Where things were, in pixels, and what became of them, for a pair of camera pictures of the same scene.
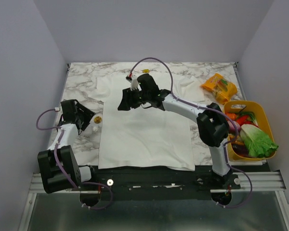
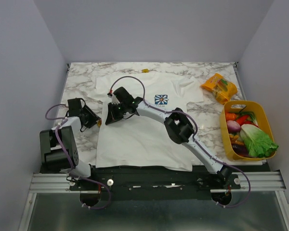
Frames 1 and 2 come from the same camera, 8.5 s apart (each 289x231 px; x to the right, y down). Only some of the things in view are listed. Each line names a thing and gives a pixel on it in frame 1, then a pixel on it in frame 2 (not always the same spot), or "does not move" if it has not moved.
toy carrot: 231,115 does not move
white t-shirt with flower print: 141,137 does not move
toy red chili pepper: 242,120 does not move
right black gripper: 130,98 → 113,113
